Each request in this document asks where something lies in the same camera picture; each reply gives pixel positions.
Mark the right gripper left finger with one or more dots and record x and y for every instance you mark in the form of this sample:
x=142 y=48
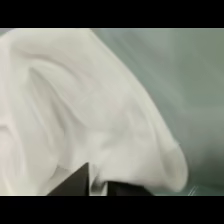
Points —
x=75 y=184

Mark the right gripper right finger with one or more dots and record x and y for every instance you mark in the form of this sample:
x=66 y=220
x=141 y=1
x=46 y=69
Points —
x=125 y=189

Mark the white garment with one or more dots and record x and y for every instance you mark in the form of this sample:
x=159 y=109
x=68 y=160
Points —
x=83 y=110

